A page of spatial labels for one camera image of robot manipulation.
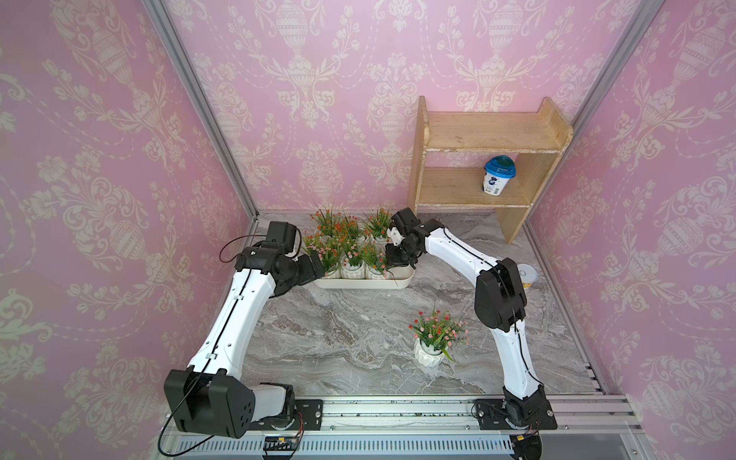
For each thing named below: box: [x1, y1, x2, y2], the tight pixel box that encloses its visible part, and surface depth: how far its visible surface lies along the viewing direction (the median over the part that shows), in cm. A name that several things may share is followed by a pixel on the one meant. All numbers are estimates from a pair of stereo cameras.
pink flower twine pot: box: [302, 232, 344, 277], surface depth 93 cm
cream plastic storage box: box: [304, 207, 416, 289], surface depth 96 cm
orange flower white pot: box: [309, 207, 341, 236], surface depth 102 cm
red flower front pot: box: [408, 309, 470, 368], surface depth 78 cm
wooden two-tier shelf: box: [408, 95, 575, 245], surface depth 89 cm
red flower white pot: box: [332, 215, 368, 243], surface depth 99 cm
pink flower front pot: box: [340, 244, 367, 279], surface depth 96 cm
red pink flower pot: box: [362, 240, 388, 280], surface depth 92 cm
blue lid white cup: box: [483, 155, 517, 197], surface depth 94 cm
